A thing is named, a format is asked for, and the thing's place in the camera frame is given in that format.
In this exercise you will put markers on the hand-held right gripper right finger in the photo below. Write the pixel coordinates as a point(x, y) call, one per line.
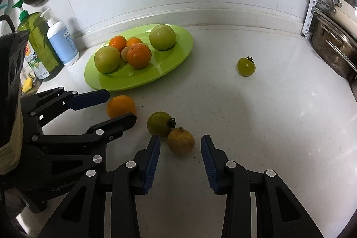
point(209, 162)

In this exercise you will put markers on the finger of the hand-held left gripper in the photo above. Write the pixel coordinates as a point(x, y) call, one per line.
point(89, 98)
point(122, 121)

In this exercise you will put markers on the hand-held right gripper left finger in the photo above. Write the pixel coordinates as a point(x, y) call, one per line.
point(152, 162)

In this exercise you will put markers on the small brown pear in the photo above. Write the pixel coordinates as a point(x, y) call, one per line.
point(181, 141)
point(124, 54)

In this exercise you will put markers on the green apple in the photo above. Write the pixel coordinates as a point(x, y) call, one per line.
point(162, 37)
point(107, 59)

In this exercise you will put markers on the green plate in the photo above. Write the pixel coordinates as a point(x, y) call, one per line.
point(156, 68)

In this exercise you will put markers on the large orange mandarin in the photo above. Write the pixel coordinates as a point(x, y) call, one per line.
point(139, 55)

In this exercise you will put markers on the person's left hand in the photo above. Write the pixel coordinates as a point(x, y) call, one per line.
point(9, 157)

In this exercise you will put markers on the small green tomato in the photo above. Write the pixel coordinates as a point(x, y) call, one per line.
point(159, 123)
point(246, 66)

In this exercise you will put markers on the yellow sponge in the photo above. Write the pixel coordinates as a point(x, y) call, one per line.
point(27, 85)

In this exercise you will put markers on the white blue pump bottle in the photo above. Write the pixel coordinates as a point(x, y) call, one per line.
point(61, 40)

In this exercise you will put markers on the green dish soap bottle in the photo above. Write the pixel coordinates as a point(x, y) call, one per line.
point(36, 37)

